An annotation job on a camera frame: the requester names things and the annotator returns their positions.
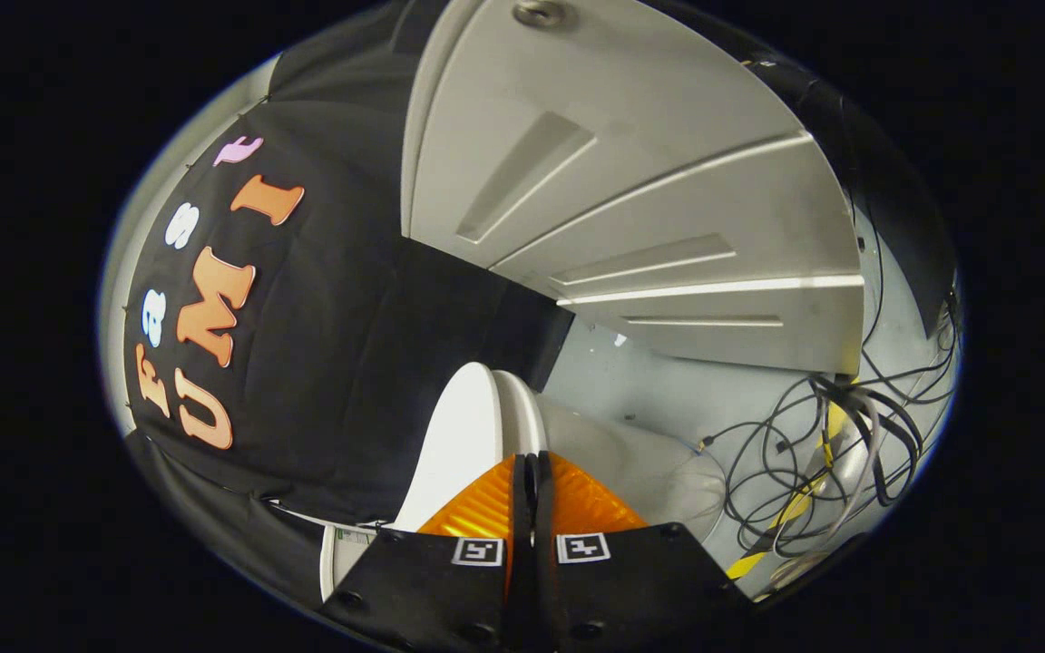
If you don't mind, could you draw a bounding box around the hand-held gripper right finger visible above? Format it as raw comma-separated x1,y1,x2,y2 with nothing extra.
536,451,757,653

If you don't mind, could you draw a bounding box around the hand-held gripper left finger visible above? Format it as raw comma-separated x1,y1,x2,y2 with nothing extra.
317,453,538,653

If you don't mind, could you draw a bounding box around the yellow black hazard tape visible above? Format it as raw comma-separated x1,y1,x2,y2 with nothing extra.
727,376,850,581

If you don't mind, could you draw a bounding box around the black backdrop cloth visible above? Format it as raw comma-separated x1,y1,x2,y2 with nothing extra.
122,0,959,601

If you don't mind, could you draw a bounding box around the white drawer cabinet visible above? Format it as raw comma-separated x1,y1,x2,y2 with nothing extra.
400,0,866,375

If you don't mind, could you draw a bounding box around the tangle of black cables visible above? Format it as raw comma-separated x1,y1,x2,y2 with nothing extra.
699,209,961,560

